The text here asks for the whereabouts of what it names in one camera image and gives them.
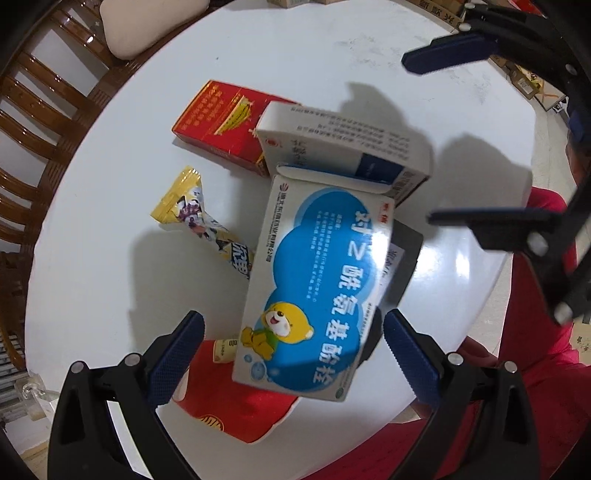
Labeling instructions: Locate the red paper envelope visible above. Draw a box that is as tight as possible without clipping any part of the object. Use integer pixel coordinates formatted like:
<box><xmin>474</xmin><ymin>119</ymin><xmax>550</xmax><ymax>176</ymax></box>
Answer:
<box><xmin>172</xmin><ymin>339</ymin><xmax>298</xmax><ymax>444</ymax></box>

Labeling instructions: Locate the black cigarette box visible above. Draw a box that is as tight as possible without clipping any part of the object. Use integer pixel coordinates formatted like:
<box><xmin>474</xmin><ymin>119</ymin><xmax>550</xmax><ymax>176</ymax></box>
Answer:
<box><xmin>359</xmin><ymin>220</ymin><xmax>424</xmax><ymax>365</ymax></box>

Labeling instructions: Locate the white grey medicine box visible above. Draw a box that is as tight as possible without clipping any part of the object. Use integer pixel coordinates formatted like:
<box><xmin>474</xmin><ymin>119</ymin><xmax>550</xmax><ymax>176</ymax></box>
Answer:
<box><xmin>254</xmin><ymin>101</ymin><xmax>434</xmax><ymax>203</ymax></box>

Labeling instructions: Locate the blue white medicine box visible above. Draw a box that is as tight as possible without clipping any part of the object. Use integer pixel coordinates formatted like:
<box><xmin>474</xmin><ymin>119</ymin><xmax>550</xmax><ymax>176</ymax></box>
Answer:
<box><xmin>232</xmin><ymin>175</ymin><xmax>394</xmax><ymax>402</ymax></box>

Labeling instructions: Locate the yellow snack wrapper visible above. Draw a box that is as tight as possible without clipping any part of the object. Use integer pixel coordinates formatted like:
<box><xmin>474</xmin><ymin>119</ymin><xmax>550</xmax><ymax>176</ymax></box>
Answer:
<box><xmin>150</xmin><ymin>167</ymin><xmax>254</xmax><ymax>278</ymax></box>

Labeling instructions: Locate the red cigarette pack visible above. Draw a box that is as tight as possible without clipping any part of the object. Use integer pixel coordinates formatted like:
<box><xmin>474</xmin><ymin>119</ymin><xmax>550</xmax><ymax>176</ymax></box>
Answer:
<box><xmin>171</xmin><ymin>80</ymin><xmax>290</xmax><ymax>177</ymax></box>

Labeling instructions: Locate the person right red leg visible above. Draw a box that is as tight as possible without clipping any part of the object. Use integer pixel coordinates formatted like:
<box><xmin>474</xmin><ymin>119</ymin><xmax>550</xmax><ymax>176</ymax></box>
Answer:
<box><xmin>317</xmin><ymin>186</ymin><xmax>591</xmax><ymax>480</ymax></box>

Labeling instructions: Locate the beige cushion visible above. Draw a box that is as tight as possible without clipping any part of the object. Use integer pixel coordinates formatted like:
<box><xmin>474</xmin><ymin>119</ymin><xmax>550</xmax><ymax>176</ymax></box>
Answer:
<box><xmin>99</xmin><ymin>0</ymin><xmax>211</xmax><ymax>60</ymax></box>

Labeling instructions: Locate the long wooden bench sofa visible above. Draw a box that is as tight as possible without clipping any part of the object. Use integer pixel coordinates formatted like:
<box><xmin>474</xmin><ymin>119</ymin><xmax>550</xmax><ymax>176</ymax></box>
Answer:
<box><xmin>0</xmin><ymin>0</ymin><xmax>223</xmax><ymax>375</ymax></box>

